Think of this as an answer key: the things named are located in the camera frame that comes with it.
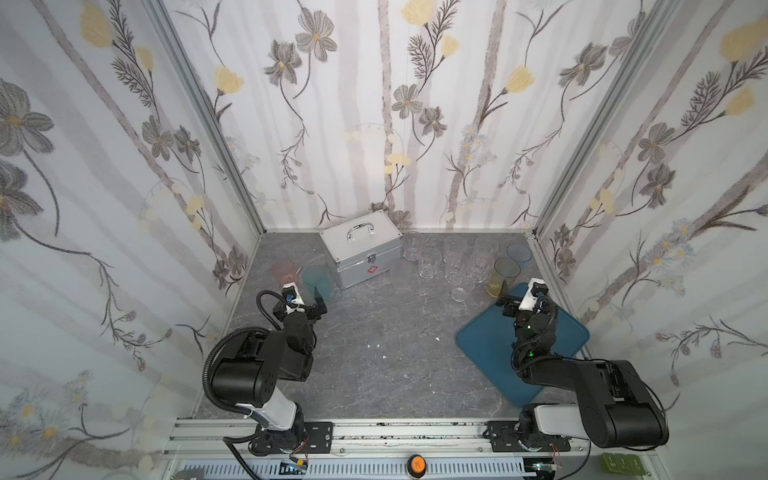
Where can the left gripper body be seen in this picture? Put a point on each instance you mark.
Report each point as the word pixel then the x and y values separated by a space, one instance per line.
pixel 306 309

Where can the teal plastic cup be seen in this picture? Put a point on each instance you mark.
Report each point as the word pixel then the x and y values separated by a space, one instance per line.
pixel 318 278

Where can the pink plastic cup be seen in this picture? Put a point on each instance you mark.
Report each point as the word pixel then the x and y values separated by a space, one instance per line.
pixel 285 271

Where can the yellow plastic cup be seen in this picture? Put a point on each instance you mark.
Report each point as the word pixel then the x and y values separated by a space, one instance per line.
pixel 502 276

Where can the teal plastic tray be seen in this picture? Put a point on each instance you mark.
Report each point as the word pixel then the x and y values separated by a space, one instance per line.
pixel 496 346

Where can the blue plastic cup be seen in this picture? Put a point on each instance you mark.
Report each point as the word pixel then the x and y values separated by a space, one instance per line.
pixel 520 253

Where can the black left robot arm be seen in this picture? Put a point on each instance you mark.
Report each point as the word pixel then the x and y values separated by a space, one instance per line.
pixel 242 372

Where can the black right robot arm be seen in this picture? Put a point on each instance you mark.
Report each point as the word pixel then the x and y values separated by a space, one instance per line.
pixel 615 408

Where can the silver first aid case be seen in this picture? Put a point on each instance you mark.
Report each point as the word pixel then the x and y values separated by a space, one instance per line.
pixel 362 248

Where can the green circuit board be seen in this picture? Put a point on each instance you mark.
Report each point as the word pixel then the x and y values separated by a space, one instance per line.
pixel 623 464

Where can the orange emergency button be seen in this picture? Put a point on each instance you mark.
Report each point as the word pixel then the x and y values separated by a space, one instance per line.
pixel 416 466

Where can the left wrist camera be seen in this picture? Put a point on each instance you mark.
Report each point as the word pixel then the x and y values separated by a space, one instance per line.
pixel 292 297

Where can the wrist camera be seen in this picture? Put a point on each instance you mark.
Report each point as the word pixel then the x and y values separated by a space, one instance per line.
pixel 537 290
pixel 292 297

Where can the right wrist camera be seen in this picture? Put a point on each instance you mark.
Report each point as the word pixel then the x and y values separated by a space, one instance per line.
pixel 537 290

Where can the white perforated cable duct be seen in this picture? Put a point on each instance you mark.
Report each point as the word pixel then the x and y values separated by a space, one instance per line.
pixel 358 468

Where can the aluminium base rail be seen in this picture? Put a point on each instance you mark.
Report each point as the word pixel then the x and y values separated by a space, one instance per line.
pixel 402 438

